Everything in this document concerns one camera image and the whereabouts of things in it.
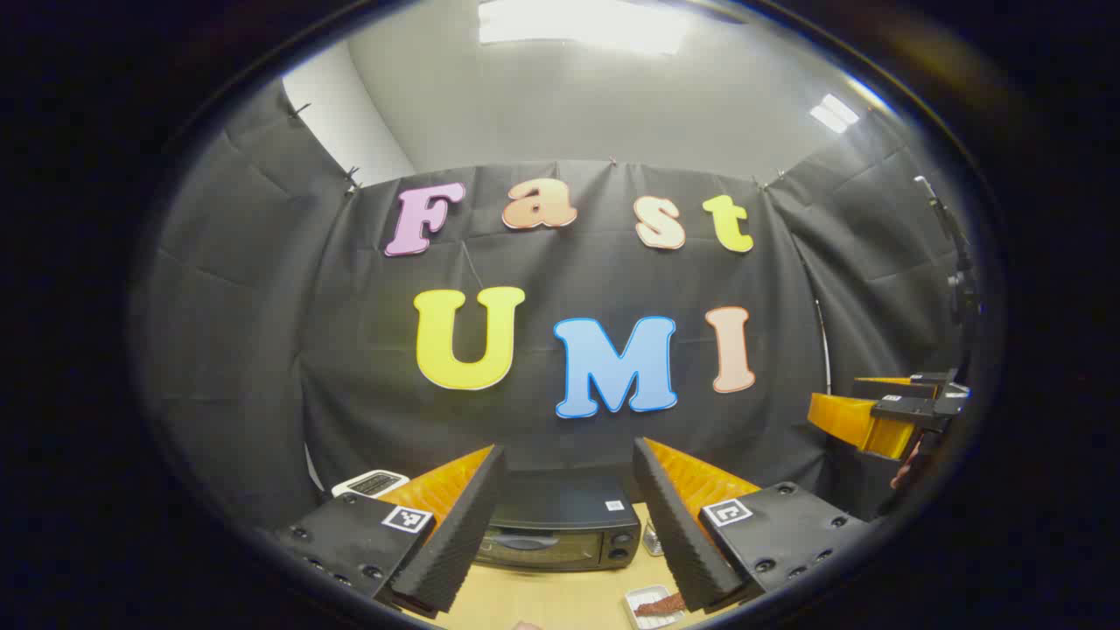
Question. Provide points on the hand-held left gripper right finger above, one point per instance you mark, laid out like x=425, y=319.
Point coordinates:
x=678, y=534

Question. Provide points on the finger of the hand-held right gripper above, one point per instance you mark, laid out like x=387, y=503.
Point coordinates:
x=901, y=386
x=853, y=422

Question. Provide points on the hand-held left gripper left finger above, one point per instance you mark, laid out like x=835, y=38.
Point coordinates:
x=455, y=542

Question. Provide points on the brown meat slice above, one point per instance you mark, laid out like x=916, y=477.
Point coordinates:
x=661, y=605

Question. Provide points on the black electric oven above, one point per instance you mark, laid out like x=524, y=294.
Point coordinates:
x=560, y=516

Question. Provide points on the clear glass container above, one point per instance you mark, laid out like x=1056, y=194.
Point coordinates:
x=653, y=539

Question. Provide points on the white rectangular tray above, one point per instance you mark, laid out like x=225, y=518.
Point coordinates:
x=637, y=617

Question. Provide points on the white toaster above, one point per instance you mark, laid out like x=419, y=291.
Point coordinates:
x=372, y=483

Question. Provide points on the black tripod stand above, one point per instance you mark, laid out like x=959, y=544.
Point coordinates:
x=962, y=280

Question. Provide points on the black backdrop cloth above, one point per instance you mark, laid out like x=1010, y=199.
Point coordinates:
x=560, y=280

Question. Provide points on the ceiling light panel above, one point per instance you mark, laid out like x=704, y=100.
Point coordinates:
x=834, y=113

